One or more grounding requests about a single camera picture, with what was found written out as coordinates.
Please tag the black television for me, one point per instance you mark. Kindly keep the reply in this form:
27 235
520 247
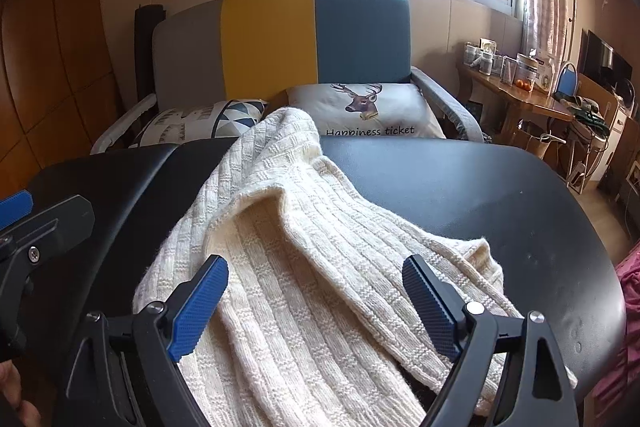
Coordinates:
597 57

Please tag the pink cloth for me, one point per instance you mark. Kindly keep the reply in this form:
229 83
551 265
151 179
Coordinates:
625 307

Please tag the deer print cushion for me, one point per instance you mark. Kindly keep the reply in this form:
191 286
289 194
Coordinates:
395 112

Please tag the small fan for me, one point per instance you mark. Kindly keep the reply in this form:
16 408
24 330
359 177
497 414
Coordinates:
628 93

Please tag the wooden desk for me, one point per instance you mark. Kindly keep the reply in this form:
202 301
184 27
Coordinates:
530 103

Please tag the cream knit sweater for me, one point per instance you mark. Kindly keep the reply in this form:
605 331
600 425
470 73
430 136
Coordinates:
310 257

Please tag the cluster of small jars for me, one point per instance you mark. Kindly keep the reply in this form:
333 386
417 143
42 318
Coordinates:
482 59

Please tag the geometric print cushion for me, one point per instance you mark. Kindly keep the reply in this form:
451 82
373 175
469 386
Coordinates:
200 119

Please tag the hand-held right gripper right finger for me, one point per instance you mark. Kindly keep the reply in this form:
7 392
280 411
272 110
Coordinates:
430 307

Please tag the grey yellow blue sofa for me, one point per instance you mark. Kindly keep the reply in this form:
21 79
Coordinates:
270 37

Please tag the white cabinet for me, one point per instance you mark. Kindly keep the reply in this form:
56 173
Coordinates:
622 132

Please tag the person's left hand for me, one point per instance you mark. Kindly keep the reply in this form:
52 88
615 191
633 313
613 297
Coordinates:
12 399

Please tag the pile of oranges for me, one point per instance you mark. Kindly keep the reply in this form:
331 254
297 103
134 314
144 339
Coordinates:
523 84

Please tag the white packet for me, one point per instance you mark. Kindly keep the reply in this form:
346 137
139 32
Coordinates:
546 74

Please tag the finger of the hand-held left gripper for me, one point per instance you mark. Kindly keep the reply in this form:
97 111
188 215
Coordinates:
15 208
55 222

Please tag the brown paper bag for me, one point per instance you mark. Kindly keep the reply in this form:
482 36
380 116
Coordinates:
540 144

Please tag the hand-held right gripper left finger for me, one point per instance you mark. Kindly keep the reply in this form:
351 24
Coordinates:
197 307

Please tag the blue chair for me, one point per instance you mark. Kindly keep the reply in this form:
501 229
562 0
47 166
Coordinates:
568 83

